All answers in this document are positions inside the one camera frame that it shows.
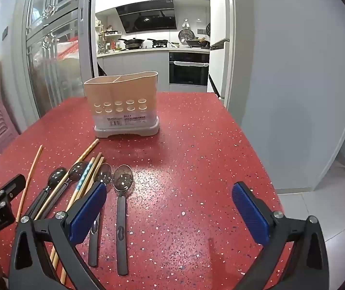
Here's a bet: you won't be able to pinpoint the grey spoon with dark handle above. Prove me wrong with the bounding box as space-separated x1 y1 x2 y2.
24 167 68 219
88 162 113 268
34 161 90 219
112 164 134 276

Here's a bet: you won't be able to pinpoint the black wok with food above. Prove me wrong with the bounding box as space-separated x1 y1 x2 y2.
186 37 211 49

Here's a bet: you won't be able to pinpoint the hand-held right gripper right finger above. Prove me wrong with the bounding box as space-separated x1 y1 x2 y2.
232 182 331 290

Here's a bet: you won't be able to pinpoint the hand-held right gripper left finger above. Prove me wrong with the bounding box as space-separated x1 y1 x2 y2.
8 182 108 290

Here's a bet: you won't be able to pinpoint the glass sliding door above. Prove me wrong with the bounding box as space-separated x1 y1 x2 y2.
15 0 96 118

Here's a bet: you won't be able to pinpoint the black wok with handle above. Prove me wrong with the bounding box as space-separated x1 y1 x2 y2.
118 38 146 49

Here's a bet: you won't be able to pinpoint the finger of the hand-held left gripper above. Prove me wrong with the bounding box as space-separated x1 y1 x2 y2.
0 174 27 213

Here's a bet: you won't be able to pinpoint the seasoning bottle shelf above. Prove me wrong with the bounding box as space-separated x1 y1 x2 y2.
96 20 122 55

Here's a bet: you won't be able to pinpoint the grey kitchen cabinets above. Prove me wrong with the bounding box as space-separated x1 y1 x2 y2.
97 50 170 93

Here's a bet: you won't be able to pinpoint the blue patterned wooden chopstick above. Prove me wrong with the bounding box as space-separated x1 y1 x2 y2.
66 157 96 212

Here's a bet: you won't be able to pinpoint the black built-in oven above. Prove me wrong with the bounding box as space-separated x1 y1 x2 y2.
169 52 210 87

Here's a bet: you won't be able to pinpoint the white refrigerator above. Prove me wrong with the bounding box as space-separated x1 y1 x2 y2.
209 0 236 108

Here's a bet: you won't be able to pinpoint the black range hood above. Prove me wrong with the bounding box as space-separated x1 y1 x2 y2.
116 0 177 34

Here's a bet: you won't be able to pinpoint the beige plastic cutlery holder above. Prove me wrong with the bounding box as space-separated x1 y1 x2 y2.
84 71 160 138

